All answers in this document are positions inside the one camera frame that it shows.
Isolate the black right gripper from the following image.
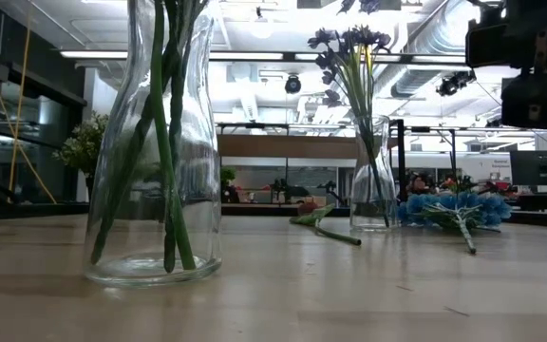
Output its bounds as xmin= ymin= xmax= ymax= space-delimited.
xmin=464 ymin=0 xmax=547 ymax=72

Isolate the purple artificial flower bunch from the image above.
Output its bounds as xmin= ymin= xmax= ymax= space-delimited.
xmin=307 ymin=0 xmax=393 ymax=229

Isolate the blue artificial flower bunch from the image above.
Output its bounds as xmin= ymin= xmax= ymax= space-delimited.
xmin=396 ymin=189 xmax=513 ymax=256

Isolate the clear glass vase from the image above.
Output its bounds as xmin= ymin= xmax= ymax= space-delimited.
xmin=349 ymin=113 xmax=399 ymax=233
xmin=82 ymin=0 xmax=223 ymax=288

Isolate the dark red artificial tulip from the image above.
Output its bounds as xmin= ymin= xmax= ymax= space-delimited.
xmin=288 ymin=201 xmax=363 ymax=247

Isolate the red artificial flower bunch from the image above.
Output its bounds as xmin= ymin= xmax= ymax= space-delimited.
xmin=90 ymin=0 xmax=211 ymax=275

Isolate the orange artificial tulip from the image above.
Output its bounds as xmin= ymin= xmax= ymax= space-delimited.
xmin=149 ymin=0 xmax=198 ymax=272

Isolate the wooden shelf with black legs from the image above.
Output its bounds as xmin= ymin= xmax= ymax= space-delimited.
xmin=216 ymin=118 xmax=407 ymax=203

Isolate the black ceiling light cluster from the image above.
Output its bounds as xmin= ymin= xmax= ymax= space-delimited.
xmin=435 ymin=67 xmax=478 ymax=98

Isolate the black computer monitor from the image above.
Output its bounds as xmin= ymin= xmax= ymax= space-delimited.
xmin=509 ymin=150 xmax=547 ymax=187

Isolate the person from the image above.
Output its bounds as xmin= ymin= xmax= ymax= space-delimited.
xmin=406 ymin=171 xmax=434 ymax=194

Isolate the potted green white-flowered plant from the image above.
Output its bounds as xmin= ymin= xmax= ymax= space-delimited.
xmin=52 ymin=112 xmax=111 ymax=203

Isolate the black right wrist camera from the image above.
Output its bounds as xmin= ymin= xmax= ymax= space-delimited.
xmin=500 ymin=73 xmax=547 ymax=132

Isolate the silver ventilation duct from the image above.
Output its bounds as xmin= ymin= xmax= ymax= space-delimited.
xmin=389 ymin=0 xmax=474 ymax=100

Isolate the black ceiling camera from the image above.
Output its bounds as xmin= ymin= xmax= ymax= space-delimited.
xmin=284 ymin=74 xmax=303 ymax=95

